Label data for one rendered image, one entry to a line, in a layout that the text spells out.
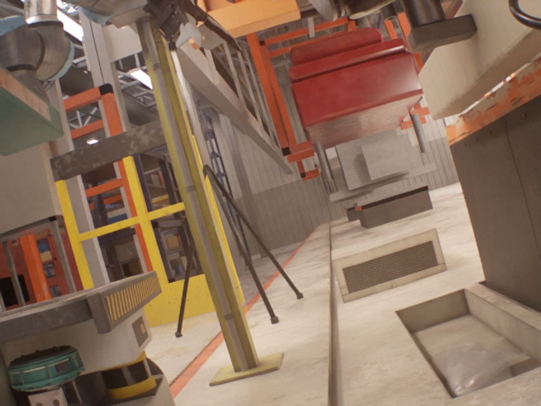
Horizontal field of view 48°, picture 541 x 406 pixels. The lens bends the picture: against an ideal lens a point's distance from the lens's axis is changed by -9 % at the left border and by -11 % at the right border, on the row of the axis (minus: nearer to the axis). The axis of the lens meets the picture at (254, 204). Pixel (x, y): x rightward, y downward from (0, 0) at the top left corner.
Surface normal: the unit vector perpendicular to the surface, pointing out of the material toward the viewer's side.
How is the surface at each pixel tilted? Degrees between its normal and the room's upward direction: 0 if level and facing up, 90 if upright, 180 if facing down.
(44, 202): 90
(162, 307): 90
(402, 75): 90
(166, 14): 93
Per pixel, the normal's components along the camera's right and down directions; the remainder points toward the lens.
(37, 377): 0.09, -0.07
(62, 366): 0.71, -0.24
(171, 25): -0.44, 0.15
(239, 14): -0.11, -0.01
